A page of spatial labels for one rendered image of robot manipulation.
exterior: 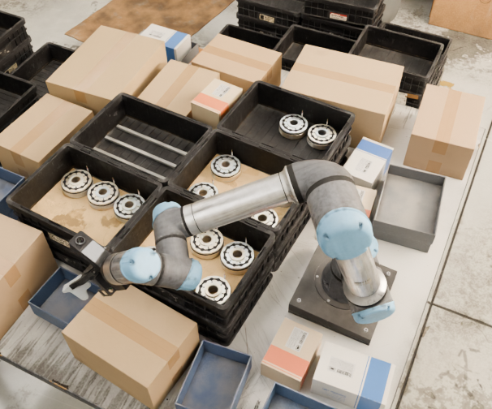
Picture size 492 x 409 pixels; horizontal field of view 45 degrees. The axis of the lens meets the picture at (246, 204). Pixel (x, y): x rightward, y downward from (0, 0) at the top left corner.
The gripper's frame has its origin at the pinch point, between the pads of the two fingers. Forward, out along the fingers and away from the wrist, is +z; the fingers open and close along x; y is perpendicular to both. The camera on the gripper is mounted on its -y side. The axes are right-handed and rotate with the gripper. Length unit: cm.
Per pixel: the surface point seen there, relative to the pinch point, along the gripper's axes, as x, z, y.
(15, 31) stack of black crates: 105, 147, -81
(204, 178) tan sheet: 58, 19, 12
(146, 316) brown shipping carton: 4.8, 2.9, 23.0
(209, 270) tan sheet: 28.0, 2.2, 28.5
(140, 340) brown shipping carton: -1.9, 0.5, 25.3
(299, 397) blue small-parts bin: 10, -27, 59
